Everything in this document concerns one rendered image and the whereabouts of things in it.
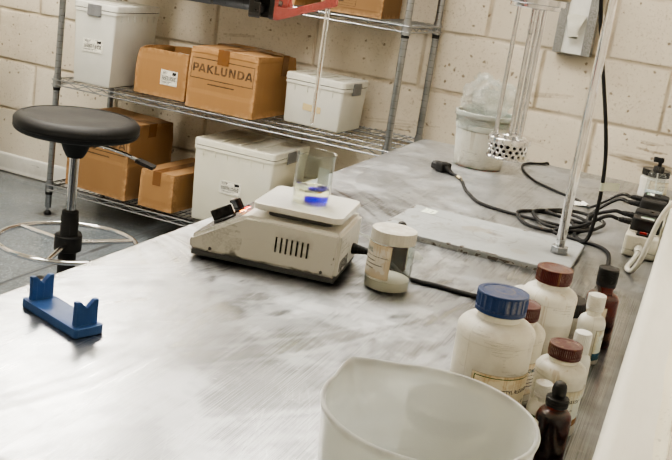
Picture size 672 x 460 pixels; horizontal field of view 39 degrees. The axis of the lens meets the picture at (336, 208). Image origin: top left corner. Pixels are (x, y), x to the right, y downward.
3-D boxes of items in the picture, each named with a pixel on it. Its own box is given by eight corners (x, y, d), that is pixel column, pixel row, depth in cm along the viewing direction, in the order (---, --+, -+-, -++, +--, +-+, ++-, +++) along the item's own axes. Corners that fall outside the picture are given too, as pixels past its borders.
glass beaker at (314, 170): (291, 199, 126) (299, 140, 124) (331, 205, 126) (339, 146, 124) (285, 210, 120) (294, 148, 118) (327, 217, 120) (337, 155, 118)
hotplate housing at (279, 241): (186, 255, 123) (193, 196, 121) (221, 232, 136) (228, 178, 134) (350, 291, 119) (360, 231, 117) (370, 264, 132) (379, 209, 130)
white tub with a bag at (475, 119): (480, 158, 227) (496, 70, 222) (520, 174, 215) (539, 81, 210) (434, 157, 219) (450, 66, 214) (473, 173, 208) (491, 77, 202)
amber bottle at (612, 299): (595, 336, 116) (612, 262, 114) (615, 349, 113) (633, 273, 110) (569, 337, 114) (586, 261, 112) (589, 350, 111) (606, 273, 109)
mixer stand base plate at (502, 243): (377, 231, 149) (378, 224, 149) (415, 209, 167) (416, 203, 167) (566, 278, 139) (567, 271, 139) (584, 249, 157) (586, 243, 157)
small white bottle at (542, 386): (540, 438, 87) (553, 378, 86) (547, 450, 85) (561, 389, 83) (516, 435, 87) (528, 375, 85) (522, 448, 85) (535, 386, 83)
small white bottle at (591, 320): (570, 362, 106) (585, 296, 104) (568, 352, 109) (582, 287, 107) (598, 368, 106) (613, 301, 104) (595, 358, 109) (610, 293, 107)
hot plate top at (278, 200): (251, 208, 120) (252, 201, 120) (278, 190, 132) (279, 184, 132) (341, 226, 118) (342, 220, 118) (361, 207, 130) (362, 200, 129)
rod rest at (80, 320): (20, 306, 99) (22, 274, 98) (49, 301, 102) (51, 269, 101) (74, 340, 93) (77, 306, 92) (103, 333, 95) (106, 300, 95)
